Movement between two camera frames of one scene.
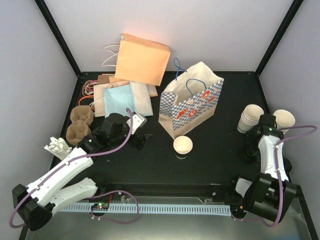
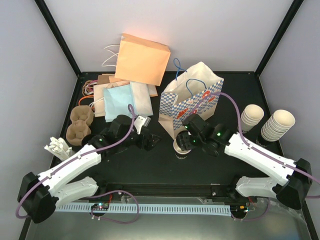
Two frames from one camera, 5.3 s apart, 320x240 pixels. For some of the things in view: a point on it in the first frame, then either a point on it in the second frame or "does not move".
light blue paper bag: x=117 y=99 does not move
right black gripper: x=248 y=138 → x=183 y=141
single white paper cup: x=182 y=146 does not move
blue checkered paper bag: x=189 y=100 does not move
